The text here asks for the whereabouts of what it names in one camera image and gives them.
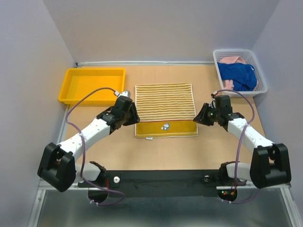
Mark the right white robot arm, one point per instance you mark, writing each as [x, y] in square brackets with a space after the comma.
[269, 165]

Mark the yellow plastic tray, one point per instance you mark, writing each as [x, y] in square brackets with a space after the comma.
[79, 82]

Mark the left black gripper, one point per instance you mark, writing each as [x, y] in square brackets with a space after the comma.
[135, 117]

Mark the yellow striped towel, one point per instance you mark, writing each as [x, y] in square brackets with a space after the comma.
[165, 111]

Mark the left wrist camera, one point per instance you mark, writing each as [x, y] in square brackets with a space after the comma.
[123, 93]

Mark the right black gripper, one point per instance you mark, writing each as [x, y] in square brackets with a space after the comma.
[200, 117]

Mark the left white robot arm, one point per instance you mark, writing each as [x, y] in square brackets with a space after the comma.
[58, 164]

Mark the white plastic basket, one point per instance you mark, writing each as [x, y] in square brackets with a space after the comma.
[250, 58]

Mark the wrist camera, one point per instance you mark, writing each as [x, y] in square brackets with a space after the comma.
[123, 93]
[215, 100]

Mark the pink towel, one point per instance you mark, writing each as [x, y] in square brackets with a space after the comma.
[230, 60]

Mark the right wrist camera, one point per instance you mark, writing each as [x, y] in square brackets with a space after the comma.
[215, 100]

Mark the blue towel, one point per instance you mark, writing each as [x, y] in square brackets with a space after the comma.
[238, 76]

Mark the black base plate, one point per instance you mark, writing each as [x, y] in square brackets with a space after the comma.
[115, 186]

